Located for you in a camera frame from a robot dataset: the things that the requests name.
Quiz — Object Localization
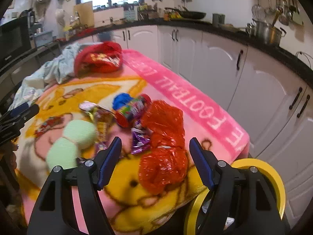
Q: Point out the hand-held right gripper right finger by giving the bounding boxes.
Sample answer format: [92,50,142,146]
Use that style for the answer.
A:
[189,137,286,235]

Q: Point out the purple snack wrapper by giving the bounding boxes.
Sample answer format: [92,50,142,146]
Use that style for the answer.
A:
[130,120,152,155]

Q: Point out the black kitchen countertop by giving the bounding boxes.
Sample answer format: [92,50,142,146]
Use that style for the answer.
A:
[59,17,313,89]

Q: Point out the pale utensil holder box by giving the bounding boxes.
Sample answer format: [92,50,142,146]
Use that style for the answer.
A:
[123,4,136,21]

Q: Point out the grey plastic box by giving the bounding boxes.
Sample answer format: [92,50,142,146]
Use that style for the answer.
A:
[33,30,54,47]

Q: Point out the yellow purple candy wrapper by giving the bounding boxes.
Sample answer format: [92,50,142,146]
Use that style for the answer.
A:
[94,117,110,152]

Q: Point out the grey metal cup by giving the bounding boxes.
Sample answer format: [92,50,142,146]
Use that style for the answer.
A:
[212,13,225,27]

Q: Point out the black microwave oven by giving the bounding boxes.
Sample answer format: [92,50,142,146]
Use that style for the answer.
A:
[0,16,32,61]

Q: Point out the hanging kitchen utensils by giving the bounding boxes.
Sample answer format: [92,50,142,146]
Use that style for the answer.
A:
[252,0,304,26]

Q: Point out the white kitchen cabinets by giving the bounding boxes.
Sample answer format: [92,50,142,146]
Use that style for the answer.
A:
[93,24,313,226]

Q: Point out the pink yellow printed blanket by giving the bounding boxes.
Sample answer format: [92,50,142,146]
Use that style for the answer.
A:
[15,49,251,235]

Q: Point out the light blue cloth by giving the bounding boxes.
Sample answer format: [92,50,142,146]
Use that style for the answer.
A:
[8,42,81,110]

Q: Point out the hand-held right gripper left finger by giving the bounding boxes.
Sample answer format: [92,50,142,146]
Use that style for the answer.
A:
[26,136,122,235]

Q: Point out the green bow-shaped sponge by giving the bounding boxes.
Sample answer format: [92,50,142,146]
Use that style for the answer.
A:
[46,120,97,168]

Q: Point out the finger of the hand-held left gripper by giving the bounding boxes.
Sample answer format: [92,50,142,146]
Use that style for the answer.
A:
[0,103,40,131]

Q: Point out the red plastic bag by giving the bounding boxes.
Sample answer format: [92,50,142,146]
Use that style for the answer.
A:
[139,100,189,196]

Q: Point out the wooden cutting board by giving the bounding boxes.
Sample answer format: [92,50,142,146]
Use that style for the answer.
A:
[73,1,94,28]

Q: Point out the large steel pot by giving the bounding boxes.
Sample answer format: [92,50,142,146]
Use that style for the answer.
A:
[252,18,286,46]

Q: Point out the black wok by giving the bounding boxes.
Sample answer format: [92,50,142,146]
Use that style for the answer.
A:
[165,7,206,20]

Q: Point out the colourful candy can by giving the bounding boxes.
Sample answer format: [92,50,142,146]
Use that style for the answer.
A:
[115,94,152,128]

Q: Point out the yellow-rimmed black bin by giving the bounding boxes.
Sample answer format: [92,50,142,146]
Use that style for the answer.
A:
[183,158,286,235]

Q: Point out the shiny dark snack wrapper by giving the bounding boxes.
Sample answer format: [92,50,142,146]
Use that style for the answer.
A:
[79,101,116,123]

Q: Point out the blue crumpled item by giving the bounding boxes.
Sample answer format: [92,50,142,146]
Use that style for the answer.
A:
[112,93,134,110]

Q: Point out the white hanging bag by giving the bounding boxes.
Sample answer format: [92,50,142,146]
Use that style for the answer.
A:
[55,8,66,27]

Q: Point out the row of condiment bottles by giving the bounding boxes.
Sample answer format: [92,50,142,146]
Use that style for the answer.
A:
[137,3,159,20]

